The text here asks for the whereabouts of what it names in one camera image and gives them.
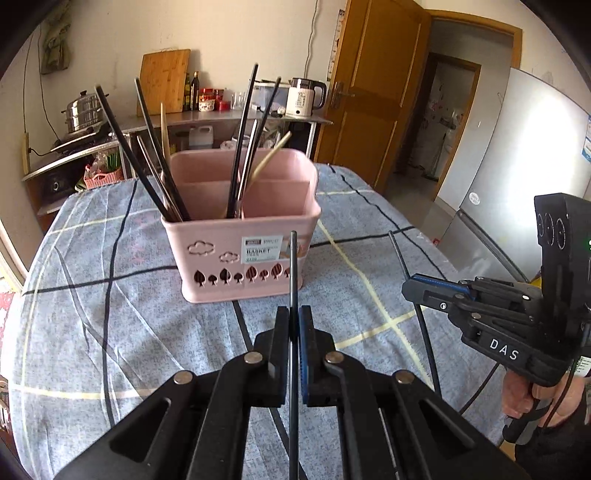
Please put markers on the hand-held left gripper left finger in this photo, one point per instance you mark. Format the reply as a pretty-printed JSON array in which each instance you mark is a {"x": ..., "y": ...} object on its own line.
[{"x": 282, "y": 332}]

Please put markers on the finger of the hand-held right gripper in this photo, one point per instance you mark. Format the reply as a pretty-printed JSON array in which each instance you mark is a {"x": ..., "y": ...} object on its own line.
[
  {"x": 438, "y": 284},
  {"x": 489, "y": 314}
]

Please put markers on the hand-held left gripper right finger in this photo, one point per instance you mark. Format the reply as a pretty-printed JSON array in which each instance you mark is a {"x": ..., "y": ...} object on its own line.
[{"x": 304, "y": 332}]

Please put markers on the black chopstick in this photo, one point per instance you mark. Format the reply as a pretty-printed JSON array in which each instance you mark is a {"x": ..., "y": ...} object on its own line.
[
  {"x": 268, "y": 110},
  {"x": 124, "y": 138},
  {"x": 152, "y": 124},
  {"x": 293, "y": 277},
  {"x": 244, "y": 124},
  {"x": 398, "y": 251}
]

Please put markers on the pink plastic utensil basket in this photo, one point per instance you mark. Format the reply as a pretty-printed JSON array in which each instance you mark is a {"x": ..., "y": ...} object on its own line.
[{"x": 221, "y": 230}]

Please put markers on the silver metal chopstick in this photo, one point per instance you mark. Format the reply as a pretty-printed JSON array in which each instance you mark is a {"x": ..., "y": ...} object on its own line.
[
  {"x": 154, "y": 170},
  {"x": 249, "y": 157}
]

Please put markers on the person's right forearm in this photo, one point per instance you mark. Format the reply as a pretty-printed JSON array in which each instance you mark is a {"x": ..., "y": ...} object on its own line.
[{"x": 563, "y": 454}]

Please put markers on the person's right hand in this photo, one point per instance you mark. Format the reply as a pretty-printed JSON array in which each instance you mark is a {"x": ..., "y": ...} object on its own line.
[{"x": 515, "y": 397}]

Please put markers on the silver refrigerator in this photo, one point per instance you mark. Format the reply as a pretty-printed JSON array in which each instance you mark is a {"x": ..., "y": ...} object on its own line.
[{"x": 508, "y": 161}]

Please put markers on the blue checked blanket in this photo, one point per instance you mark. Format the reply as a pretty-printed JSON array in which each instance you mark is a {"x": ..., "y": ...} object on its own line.
[{"x": 115, "y": 323}]

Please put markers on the wooden chopstick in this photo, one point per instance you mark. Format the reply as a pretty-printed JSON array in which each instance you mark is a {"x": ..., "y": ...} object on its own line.
[
  {"x": 163, "y": 134},
  {"x": 272, "y": 150}
]

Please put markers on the wooden door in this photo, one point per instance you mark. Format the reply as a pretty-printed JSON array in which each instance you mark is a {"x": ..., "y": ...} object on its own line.
[{"x": 369, "y": 92}]

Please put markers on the white plastic jug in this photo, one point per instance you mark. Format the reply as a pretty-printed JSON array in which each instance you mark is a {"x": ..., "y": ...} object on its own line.
[{"x": 201, "y": 138}]

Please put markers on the white electric kettle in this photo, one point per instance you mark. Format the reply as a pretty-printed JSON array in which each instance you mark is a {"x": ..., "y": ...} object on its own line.
[{"x": 302, "y": 99}]

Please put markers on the metal shelf table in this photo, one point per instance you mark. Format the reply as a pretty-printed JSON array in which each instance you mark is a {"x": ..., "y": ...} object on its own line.
[{"x": 194, "y": 117}]

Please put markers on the small red jar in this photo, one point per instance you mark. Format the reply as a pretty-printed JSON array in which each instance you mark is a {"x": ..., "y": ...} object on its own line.
[{"x": 222, "y": 105}]

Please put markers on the small pink woven basket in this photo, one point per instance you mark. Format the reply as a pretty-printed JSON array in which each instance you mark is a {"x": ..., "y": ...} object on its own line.
[{"x": 104, "y": 179}]

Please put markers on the clear drinking glass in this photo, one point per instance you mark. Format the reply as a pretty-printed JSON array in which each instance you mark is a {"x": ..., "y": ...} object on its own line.
[{"x": 237, "y": 100}]

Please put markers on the white patterned bowl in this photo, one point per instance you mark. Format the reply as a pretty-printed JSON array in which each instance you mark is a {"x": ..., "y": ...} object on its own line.
[{"x": 206, "y": 105}]

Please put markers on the red lid jar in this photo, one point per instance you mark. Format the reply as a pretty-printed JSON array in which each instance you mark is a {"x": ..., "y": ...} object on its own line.
[
  {"x": 219, "y": 93},
  {"x": 206, "y": 93}
]

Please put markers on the dark oil bottle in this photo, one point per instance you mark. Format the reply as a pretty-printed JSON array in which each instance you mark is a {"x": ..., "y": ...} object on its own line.
[{"x": 195, "y": 92}]

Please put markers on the green glass bottle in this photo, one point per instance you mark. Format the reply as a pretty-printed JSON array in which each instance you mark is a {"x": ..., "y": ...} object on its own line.
[{"x": 187, "y": 94}]

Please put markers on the metal side shelf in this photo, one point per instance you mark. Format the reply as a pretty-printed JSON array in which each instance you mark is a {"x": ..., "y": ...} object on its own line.
[{"x": 69, "y": 159}]

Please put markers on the black induction cooker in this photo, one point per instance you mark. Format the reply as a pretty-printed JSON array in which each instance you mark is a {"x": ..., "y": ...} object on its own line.
[{"x": 78, "y": 141}]

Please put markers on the wooden cutting board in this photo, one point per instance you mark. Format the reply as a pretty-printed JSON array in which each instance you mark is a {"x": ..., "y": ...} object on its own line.
[{"x": 164, "y": 78}]

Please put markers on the steel steamer pot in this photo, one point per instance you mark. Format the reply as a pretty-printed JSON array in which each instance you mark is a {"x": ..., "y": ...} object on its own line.
[{"x": 83, "y": 113}]

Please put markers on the beige power strip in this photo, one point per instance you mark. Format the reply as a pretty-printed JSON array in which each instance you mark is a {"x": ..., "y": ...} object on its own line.
[{"x": 25, "y": 152}]

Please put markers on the hanging grey cloth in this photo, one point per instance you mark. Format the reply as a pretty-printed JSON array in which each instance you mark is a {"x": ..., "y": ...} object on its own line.
[{"x": 55, "y": 41}]

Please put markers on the wooden door frame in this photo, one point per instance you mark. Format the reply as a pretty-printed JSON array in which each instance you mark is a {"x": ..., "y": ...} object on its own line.
[{"x": 517, "y": 46}]

